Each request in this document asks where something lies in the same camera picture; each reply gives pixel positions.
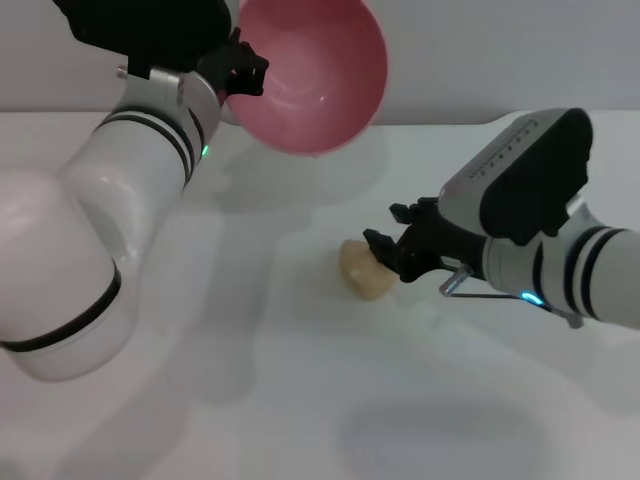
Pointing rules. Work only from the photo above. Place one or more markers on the round tan egg yolk pastry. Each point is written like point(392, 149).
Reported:
point(362, 280)

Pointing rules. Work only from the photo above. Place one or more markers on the pink plastic bowl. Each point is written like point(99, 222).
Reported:
point(320, 85)

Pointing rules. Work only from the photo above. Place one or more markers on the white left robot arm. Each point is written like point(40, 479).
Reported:
point(100, 225)

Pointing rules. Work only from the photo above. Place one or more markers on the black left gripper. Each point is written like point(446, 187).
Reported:
point(217, 65)

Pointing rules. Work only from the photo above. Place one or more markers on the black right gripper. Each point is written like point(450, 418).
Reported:
point(440, 245)

